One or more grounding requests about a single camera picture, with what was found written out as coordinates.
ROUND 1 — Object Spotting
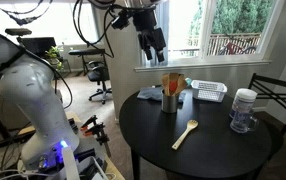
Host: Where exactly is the wooden spatula in tin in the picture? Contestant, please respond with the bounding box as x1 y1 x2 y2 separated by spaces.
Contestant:
162 74 169 96

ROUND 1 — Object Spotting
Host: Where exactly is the green potted plant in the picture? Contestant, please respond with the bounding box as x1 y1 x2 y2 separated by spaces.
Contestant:
45 46 63 70

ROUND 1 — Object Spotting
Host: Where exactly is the black metal chair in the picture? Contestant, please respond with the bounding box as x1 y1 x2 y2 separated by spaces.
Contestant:
248 73 286 159

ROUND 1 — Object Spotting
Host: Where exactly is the black office chair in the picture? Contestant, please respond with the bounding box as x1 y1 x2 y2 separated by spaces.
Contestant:
68 48 113 105

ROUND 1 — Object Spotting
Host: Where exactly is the white plastic basket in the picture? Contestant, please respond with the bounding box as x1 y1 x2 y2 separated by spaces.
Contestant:
191 80 227 102

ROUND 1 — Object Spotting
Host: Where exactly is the wooden cooking spoon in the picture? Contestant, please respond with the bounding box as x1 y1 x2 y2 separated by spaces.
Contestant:
172 120 198 150

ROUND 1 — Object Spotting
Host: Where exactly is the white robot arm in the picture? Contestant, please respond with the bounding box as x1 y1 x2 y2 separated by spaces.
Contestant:
0 34 80 170

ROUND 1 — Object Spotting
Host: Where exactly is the red spatula in tin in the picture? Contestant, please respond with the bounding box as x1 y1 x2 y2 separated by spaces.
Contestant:
169 81 177 96

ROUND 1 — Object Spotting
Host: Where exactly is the clear glass mug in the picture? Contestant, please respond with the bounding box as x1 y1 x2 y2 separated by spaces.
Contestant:
230 110 259 134

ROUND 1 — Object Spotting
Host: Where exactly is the silver tin utensil holder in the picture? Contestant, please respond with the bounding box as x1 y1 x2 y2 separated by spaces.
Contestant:
161 93 179 113

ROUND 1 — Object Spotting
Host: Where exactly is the teal spatula in tin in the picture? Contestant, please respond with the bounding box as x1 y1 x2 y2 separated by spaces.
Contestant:
185 78 192 86

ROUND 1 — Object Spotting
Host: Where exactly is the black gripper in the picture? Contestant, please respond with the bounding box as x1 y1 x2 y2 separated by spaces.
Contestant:
133 10 166 62

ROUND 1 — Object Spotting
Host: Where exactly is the blue cloth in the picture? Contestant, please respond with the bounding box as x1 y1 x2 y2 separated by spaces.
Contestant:
136 86 187 104

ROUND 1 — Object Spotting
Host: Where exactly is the black orange clamp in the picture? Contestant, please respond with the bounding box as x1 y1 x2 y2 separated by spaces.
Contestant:
80 115 97 131
83 123 111 157

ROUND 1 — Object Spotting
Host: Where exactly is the round black table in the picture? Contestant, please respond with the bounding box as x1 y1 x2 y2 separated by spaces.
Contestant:
119 89 271 180

